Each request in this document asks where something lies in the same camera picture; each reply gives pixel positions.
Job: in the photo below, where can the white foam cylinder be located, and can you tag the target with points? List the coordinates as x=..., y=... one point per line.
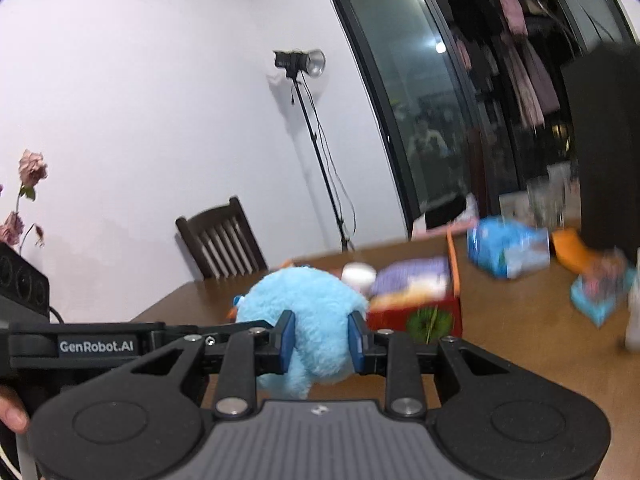
x=359, y=276

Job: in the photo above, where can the black sliding door frame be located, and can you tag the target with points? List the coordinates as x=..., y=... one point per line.
x=470, y=94

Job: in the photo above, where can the clear glass cup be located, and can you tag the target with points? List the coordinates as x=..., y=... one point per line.
x=546, y=197

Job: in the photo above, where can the teal packaged snack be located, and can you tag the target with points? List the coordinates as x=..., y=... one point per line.
x=597, y=292

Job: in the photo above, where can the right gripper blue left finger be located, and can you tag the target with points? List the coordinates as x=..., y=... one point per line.
x=248, y=351

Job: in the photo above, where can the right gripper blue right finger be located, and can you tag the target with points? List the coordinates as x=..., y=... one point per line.
x=391, y=355

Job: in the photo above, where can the red cardboard box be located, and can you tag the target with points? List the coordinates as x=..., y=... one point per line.
x=426, y=323

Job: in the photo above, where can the wooden stool with cushion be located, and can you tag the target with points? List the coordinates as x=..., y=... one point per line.
x=455, y=216

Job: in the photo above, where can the light blue plush toy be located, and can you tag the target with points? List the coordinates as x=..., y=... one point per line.
x=321, y=304

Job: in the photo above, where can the yellow white plush sheep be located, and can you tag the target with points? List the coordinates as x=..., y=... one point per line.
x=419, y=291

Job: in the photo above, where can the blue tissue pack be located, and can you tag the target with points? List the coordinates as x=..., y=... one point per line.
x=507, y=249

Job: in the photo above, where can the studio light on stand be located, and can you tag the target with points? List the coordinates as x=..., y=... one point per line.
x=298, y=66

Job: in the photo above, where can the purple knitted cloth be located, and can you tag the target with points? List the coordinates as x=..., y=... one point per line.
x=401, y=274

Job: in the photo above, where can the dark wooden chair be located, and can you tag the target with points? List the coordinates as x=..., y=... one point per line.
x=221, y=242

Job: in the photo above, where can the orange cloth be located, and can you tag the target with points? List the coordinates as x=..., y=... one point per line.
x=571, y=251

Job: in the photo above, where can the white spray bottle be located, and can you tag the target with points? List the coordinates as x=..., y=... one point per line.
x=632, y=335

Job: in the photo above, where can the dried pink roses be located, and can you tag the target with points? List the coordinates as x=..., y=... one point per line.
x=32, y=169

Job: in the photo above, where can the black shopping bag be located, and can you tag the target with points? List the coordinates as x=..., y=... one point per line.
x=603, y=90

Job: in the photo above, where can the person's left hand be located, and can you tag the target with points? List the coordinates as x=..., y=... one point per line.
x=12, y=411

